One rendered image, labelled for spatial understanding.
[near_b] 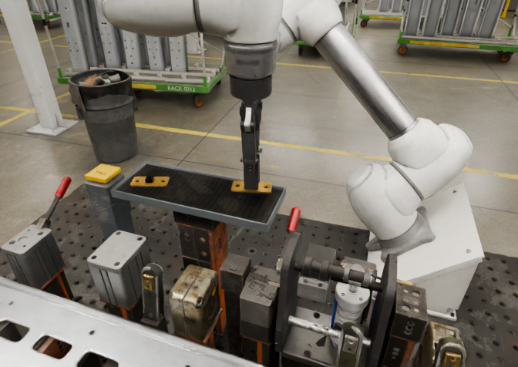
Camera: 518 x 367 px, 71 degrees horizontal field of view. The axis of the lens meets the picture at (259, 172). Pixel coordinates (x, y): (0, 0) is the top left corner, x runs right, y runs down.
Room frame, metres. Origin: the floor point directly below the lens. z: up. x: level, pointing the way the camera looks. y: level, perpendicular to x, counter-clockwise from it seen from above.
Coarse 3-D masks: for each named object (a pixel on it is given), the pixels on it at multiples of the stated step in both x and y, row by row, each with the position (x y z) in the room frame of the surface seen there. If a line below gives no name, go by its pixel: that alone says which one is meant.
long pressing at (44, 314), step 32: (0, 288) 0.53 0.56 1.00; (32, 288) 0.53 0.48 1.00; (0, 320) 0.45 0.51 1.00; (32, 320) 0.45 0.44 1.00; (64, 320) 0.45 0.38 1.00; (96, 320) 0.45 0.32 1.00; (128, 320) 0.45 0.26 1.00; (0, 352) 0.39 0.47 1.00; (32, 352) 0.39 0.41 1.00; (96, 352) 0.39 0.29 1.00; (128, 352) 0.39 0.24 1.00; (160, 352) 0.39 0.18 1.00; (192, 352) 0.39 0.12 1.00; (224, 352) 0.38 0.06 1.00
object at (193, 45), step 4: (192, 32) 6.75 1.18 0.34; (196, 32) 6.81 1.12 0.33; (188, 36) 6.77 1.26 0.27; (192, 36) 6.75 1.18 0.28; (188, 40) 6.77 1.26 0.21; (192, 40) 6.75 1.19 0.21; (196, 40) 6.80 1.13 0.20; (188, 44) 6.78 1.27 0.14; (192, 44) 6.76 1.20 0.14; (196, 44) 6.79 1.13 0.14; (188, 48) 6.78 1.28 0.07; (192, 48) 6.76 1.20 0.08; (196, 48) 6.77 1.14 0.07; (200, 48) 6.79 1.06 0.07; (188, 52) 6.67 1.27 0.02; (192, 52) 6.65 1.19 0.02; (196, 52) 6.65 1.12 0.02; (200, 52) 6.70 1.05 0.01
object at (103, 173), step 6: (96, 168) 0.77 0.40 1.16; (102, 168) 0.77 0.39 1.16; (108, 168) 0.77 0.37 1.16; (114, 168) 0.77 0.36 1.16; (120, 168) 0.77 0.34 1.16; (90, 174) 0.74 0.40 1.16; (96, 174) 0.74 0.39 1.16; (102, 174) 0.74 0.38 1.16; (108, 174) 0.74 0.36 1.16; (114, 174) 0.75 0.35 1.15; (96, 180) 0.72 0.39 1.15; (102, 180) 0.72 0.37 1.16; (108, 180) 0.72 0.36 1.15
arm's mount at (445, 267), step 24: (456, 192) 0.97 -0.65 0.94; (432, 216) 0.93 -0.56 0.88; (456, 216) 0.86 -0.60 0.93; (456, 240) 0.77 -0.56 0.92; (384, 264) 0.83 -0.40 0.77; (408, 264) 0.77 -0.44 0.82; (432, 264) 0.72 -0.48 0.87; (456, 264) 0.69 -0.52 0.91; (432, 288) 0.70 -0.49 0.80; (456, 288) 0.68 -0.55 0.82; (432, 312) 0.69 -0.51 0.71
